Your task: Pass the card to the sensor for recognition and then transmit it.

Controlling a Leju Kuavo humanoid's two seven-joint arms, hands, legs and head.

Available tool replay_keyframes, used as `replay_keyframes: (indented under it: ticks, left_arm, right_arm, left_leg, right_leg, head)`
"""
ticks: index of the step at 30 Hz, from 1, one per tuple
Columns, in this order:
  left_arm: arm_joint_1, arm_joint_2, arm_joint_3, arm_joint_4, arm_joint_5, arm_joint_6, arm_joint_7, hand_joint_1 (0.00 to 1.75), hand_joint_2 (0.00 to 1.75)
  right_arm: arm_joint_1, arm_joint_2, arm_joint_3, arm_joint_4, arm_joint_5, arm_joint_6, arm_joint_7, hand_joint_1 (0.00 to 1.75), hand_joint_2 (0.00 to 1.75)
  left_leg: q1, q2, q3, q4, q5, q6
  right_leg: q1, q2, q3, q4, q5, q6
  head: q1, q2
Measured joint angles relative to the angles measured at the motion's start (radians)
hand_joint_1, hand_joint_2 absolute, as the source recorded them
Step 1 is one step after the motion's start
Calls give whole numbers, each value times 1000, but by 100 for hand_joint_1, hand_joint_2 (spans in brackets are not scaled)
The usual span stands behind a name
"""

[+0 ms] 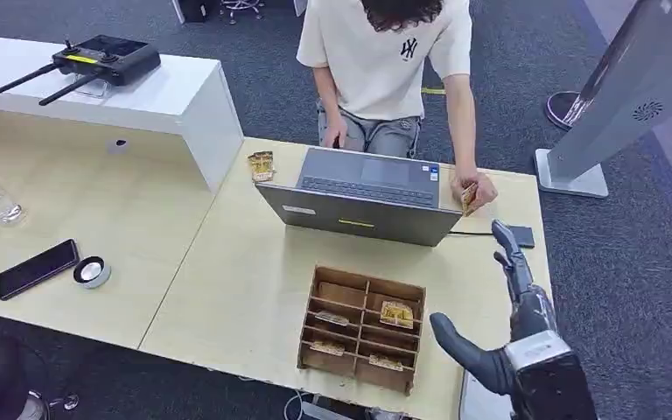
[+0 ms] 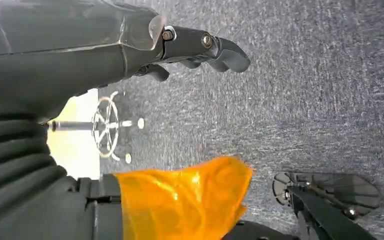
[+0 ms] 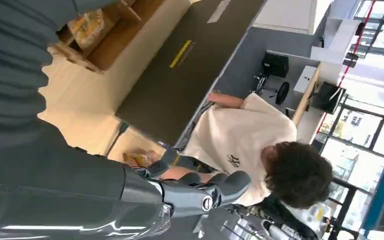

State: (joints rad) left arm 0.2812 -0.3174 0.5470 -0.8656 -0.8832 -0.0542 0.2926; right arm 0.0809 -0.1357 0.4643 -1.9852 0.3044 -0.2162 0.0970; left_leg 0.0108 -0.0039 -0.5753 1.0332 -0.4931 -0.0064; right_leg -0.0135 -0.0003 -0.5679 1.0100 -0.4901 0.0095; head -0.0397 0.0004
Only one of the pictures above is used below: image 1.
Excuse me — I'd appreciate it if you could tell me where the person's right hand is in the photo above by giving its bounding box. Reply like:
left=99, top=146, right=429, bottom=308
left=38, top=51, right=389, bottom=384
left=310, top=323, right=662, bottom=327
left=321, top=114, right=349, bottom=150

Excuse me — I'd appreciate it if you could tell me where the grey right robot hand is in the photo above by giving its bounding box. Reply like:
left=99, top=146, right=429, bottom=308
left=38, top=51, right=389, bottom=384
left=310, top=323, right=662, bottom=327
left=429, top=219, right=559, bottom=396

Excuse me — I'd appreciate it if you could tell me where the person's left hand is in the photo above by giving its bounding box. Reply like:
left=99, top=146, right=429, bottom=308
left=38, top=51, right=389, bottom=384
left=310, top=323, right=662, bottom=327
left=450, top=170, right=499, bottom=217

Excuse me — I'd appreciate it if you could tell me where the golden printed card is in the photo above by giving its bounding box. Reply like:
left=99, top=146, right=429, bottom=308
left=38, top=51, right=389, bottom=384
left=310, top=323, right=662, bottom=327
left=460, top=181, right=480, bottom=217

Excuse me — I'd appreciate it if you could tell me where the small black adapter box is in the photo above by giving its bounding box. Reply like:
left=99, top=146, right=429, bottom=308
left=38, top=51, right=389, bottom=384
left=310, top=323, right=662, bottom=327
left=507, top=225, right=536, bottom=249

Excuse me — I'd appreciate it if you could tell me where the grey laptop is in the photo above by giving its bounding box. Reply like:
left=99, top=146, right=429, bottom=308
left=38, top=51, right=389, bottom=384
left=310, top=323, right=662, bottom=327
left=255, top=147, right=464, bottom=249

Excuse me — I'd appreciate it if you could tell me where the golden card stack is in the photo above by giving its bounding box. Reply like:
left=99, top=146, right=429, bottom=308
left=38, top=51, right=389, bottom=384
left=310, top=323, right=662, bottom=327
left=247, top=150, right=277, bottom=185

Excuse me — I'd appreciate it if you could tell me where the person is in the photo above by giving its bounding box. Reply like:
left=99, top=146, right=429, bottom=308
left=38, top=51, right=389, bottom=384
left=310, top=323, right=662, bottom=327
left=295, top=0, right=499, bottom=217

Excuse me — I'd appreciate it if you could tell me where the pale edge-on card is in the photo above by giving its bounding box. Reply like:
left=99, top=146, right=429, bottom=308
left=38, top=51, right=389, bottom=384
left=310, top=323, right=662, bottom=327
left=310, top=339, right=347, bottom=357
left=367, top=353, right=405, bottom=373
left=315, top=310, right=351, bottom=327

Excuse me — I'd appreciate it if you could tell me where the large golden card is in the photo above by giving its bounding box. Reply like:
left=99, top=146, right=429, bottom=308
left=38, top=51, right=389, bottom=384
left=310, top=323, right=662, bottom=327
left=379, top=300, right=416, bottom=331

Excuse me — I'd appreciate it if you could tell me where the round metal stand base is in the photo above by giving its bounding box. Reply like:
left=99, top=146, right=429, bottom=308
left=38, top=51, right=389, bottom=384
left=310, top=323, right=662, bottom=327
left=545, top=90, right=586, bottom=131

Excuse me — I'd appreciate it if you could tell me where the wooden compartment box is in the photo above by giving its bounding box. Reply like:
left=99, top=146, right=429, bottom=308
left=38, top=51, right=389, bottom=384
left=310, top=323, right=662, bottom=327
left=297, top=265, right=428, bottom=397

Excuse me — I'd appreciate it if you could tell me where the chrome chair base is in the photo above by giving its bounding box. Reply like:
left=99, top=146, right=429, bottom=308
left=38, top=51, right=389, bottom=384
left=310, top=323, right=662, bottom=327
left=219, top=0, right=266, bottom=25

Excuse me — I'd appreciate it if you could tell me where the white desk riser shelf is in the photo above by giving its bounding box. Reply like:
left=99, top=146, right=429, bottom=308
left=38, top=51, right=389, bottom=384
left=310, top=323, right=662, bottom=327
left=0, top=32, right=246, bottom=195

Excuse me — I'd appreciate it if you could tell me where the grey kiosk stand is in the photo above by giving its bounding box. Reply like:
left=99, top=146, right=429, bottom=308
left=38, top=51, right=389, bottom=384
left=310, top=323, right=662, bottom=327
left=534, top=0, right=672, bottom=200

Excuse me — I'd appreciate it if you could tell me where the black cabinet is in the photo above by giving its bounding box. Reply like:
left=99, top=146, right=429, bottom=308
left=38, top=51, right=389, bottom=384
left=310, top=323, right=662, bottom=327
left=171, top=0, right=221, bottom=25

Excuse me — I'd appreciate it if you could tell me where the black remote controller with antennas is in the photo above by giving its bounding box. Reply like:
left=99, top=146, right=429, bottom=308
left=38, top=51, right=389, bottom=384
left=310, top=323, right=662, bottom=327
left=0, top=34, right=162, bottom=108

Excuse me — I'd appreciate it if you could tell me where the round black-rimmed tape roll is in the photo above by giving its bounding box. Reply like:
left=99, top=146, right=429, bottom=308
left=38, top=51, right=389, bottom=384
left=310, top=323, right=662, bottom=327
left=73, top=255, right=112, bottom=290

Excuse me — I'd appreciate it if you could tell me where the black smartphone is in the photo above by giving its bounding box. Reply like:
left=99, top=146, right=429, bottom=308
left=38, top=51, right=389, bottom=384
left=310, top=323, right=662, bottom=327
left=0, top=238, right=81, bottom=302

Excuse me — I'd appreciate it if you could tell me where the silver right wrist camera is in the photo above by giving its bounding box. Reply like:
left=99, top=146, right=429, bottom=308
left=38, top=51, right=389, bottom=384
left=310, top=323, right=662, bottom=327
left=502, top=329, right=574, bottom=374

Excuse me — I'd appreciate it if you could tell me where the white cable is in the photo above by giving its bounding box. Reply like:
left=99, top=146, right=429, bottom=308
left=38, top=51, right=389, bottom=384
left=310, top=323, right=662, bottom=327
left=282, top=389, right=316, bottom=420

